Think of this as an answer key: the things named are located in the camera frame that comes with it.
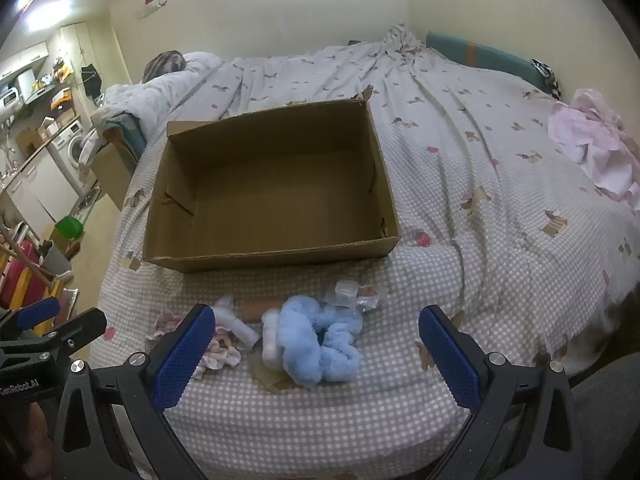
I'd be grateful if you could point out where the black and white cloth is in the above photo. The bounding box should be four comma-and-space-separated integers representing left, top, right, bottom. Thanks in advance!
530, 59, 562, 99

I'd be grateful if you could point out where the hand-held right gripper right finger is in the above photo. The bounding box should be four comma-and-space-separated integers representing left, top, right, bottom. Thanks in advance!
419, 305, 593, 480

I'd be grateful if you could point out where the striped grey pillow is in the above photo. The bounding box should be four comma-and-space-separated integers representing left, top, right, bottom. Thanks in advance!
141, 50, 187, 84

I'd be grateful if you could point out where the cardboard box beside bed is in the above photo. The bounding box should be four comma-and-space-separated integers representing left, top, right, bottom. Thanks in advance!
92, 125, 147, 212

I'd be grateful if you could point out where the crumpled pink cloth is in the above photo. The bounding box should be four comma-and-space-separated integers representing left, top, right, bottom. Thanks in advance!
547, 88, 640, 211

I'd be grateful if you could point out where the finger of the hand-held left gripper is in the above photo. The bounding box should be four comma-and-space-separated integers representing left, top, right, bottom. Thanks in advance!
0, 296, 61, 334
30, 308, 108, 357

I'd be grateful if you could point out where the beige scrunchie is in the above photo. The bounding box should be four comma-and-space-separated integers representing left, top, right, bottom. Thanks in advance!
152, 310, 242, 382

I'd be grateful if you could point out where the grey cup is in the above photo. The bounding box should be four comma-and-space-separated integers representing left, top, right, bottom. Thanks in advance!
40, 246, 74, 282

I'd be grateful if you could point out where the checked printed bedsheet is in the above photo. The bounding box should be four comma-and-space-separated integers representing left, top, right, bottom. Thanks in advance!
92, 22, 640, 480

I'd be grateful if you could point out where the black hanging garment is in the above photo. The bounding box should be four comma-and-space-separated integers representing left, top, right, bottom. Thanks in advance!
81, 63, 104, 97

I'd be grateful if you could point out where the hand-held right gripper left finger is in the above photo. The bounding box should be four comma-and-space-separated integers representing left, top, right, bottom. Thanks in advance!
50, 304, 217, 480

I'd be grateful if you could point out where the teal pillow with orange stripe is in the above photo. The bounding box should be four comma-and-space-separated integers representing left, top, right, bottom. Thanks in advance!
426, 31, 547, 92

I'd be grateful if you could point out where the light blue fluffy scrunchie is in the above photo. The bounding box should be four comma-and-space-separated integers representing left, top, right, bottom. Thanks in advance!
279, 296, 364, 389

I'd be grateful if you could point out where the clear plastic packaging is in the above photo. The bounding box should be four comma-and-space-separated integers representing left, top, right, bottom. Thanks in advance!
324, 280, 389, 314

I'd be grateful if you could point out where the white washing machine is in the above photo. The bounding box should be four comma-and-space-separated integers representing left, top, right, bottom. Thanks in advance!
49, 119, 87, 187

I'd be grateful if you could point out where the brown cardboard scrap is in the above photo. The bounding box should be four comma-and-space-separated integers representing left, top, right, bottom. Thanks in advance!
251, 364, 297, 394

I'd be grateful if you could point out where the white kitchen cabinet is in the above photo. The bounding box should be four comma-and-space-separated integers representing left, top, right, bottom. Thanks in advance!
0, 149, 87, 228

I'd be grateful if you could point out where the white sock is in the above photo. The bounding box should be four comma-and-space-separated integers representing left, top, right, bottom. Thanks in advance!
215, 310, 260, 349
262, 310, 284, 369

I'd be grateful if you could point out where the white duvet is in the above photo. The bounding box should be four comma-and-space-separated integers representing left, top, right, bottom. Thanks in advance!
92, 51, 224, 137

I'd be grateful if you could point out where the green bucket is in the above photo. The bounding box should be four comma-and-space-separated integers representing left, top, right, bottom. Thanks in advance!
53, 215, 86, 239

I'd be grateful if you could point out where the brown cardboard box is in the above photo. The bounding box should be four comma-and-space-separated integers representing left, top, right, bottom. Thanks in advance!
142, 86, 401, 274

